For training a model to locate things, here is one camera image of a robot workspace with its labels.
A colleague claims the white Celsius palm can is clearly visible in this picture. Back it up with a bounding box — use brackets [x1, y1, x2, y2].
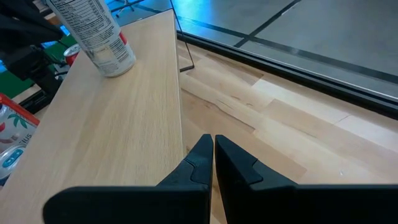
[46, 0, 137, 78]

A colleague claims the black aluminium rig frame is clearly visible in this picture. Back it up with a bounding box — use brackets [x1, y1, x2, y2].
[18, 29, 398, 121]

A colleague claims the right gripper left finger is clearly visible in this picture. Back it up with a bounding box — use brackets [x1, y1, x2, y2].
[42, 133, 215, 224]

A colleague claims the white Celsius peach can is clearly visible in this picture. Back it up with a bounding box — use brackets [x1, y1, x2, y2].
[0, 92, 40, 153]

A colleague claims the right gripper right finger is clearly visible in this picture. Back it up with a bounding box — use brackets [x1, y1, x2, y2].
[214, 134, 398, 224]

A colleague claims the red Fanta strawberry can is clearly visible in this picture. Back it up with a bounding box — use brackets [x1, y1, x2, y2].
[63, 42, 82, 67]

